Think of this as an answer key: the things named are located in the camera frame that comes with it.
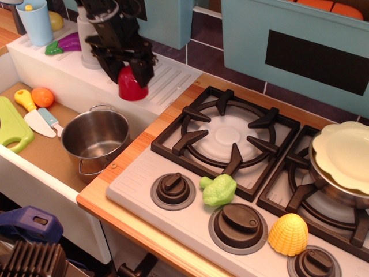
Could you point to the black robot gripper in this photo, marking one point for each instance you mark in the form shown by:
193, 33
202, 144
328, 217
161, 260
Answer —
117, 39

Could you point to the red toy sweet potato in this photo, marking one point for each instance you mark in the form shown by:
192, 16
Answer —
129, 88

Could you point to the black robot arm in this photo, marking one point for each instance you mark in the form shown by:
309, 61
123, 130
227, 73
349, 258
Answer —
129, 9

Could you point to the stainless steel pot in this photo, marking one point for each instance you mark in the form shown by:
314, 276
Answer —
94, 139

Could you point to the white faucet base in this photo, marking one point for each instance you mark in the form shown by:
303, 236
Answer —
86, 29

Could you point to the teal cabinet left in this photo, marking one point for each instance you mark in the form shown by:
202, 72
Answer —
168, 22

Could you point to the purple toy eggplant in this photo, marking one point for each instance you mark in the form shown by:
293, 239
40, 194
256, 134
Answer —
70, 42

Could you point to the yellow toy lemon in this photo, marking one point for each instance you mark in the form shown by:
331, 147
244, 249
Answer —
56, 21

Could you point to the white toy sink unit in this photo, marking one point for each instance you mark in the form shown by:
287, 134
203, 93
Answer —
42, 175

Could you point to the orange toy fruit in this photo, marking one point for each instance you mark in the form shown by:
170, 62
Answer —
42, 97

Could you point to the light blue plastic cup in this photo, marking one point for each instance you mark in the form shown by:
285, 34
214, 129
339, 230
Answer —
36, 21

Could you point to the left black burner grate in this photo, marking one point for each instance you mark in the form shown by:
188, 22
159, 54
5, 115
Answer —
220, 133

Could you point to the black burner grate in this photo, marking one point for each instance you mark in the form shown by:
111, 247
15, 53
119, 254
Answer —
220, 133
291, 189

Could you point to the green toy cutting board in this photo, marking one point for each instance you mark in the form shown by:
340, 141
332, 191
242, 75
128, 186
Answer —
15, 132

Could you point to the left brown stove knob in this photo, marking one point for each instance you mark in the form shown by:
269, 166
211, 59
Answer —
173, 192

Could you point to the brown stove knob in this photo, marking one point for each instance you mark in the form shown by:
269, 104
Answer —
173, 192
314, 261
238, 229

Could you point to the green toy broccoli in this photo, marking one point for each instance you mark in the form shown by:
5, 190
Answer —
218, 191

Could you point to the blue clamp device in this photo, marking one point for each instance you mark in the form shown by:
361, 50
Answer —
31, 224

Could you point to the middle brown stove knob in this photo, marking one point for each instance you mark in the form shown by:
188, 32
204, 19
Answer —
238, 229

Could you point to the teal cabinet with black panel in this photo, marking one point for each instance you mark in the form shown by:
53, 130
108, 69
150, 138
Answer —
312, 52

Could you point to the grey stove top panel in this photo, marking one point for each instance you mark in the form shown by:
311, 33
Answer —
131, 190

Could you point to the right black burner grate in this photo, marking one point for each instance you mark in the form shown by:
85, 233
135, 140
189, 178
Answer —
291, 189

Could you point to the brown finned heat sink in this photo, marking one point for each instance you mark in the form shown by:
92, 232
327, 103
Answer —
34, 259

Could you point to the pale yellow flower plate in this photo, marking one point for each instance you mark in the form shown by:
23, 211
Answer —
341, 150

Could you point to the steel pan on stove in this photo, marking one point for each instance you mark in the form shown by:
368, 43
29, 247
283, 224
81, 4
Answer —
330, 188

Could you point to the yellow toy corn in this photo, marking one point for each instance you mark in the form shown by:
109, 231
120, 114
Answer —
289, 235

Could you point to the right brown stove knob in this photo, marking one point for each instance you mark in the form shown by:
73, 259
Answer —
314, 261

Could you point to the blue handled toy knife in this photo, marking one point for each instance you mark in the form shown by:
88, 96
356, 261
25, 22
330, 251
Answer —
51, 120

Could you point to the yellow handled toy knife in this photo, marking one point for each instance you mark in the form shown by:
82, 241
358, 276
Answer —
33, 117

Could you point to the black oven door handle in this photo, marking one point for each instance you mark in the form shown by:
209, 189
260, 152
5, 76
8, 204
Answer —
143, 269

